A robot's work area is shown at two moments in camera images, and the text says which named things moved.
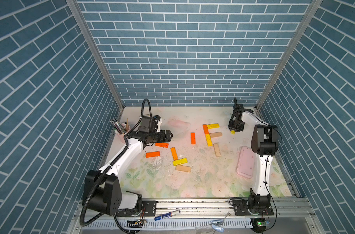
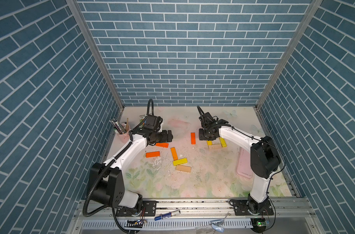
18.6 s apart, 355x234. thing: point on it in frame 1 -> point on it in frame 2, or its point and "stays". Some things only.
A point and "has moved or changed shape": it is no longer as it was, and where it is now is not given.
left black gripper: x=162 y=138 stays
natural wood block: x=217 y=149 has moved or changed shape
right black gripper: x=230 y=127 -> x=200 y=135
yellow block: x=180 y=161 stays
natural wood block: x=183 y=168 stays
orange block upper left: x=162 y=145 stays
